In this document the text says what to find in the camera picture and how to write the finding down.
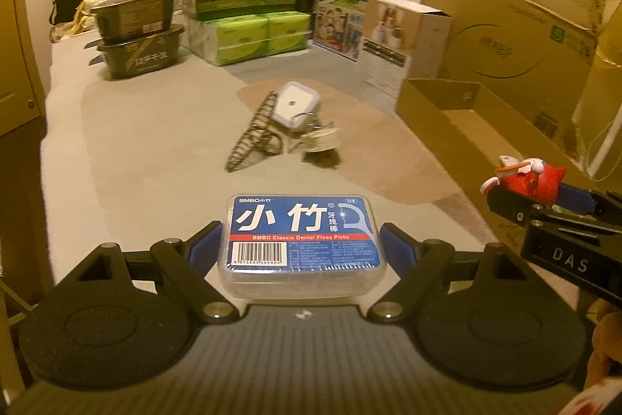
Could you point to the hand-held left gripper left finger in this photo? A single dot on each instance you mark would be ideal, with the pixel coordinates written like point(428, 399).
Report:
point(204, 247)

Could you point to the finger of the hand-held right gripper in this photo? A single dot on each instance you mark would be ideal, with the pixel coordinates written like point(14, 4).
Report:
point(578, 198)
point(515, 208)

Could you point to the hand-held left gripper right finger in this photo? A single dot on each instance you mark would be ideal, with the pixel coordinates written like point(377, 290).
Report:
point(397, 249)

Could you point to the red toy figurine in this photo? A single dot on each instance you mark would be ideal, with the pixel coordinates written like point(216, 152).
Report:
point(527, 181)

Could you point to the clear blue-label floss pick box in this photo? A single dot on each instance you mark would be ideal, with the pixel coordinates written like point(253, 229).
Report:
point(301, 245)

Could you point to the shallow cardboard box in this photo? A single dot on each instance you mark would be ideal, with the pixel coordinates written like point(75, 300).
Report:
point(466, 123)

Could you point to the cream case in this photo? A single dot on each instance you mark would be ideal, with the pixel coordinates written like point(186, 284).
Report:
point(323, 140)

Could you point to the white plug adapter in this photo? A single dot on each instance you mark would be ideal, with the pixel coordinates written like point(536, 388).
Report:
point(294, 101)

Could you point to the person's right hand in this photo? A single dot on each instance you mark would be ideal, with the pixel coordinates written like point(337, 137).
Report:
point(605, 347)

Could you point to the leopard pattern headband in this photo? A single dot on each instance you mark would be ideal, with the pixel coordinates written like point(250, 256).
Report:
point(252, 138)

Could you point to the large cardboard box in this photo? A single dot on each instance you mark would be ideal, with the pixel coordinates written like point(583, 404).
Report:
point(510, 31)

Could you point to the white product box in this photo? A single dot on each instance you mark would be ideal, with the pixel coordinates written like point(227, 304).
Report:
point(413, 45)

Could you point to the green tissue pack bundle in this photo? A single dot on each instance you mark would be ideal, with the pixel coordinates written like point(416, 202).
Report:
point(243, 36)

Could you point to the blue milk carton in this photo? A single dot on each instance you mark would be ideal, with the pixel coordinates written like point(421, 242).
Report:
point(345, 1)

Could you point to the wooden door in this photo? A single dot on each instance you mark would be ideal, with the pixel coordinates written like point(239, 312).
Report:
point(17, 31)

